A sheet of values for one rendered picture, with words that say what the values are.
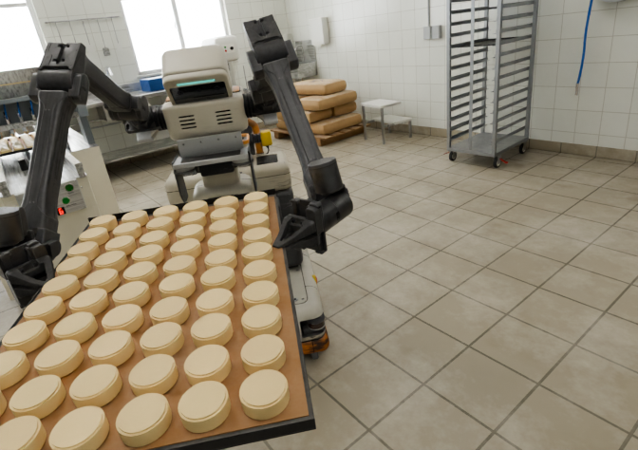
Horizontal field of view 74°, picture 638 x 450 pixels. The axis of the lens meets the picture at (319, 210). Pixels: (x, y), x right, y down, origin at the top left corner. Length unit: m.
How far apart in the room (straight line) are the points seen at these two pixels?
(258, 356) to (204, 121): 1.15
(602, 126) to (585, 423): 3.07
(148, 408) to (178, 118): 1.18
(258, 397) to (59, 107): 0.82
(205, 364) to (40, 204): 0.62
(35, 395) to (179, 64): 1.13
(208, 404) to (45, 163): 0.72
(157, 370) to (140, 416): 0.06
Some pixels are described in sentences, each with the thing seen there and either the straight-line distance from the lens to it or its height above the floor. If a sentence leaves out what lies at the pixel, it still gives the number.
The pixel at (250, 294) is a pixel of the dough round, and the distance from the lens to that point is 0.60.
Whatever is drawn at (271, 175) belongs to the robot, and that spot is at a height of 0.77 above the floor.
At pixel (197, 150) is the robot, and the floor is 0.99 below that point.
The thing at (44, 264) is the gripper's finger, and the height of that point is 1.01.
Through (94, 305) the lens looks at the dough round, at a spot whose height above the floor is 1.01.
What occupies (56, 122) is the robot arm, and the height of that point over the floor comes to 1.21.
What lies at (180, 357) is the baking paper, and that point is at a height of 0.98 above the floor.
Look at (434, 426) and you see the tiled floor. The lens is 1.73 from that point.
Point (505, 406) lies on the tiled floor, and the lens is 1.82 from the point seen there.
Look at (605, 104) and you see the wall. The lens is 4.42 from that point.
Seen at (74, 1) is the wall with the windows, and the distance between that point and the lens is 6.10.
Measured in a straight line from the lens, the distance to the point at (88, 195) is 2.25.
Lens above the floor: 1.32
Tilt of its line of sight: 23 degrees down
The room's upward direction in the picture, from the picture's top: 7 degrees counter-clockwise
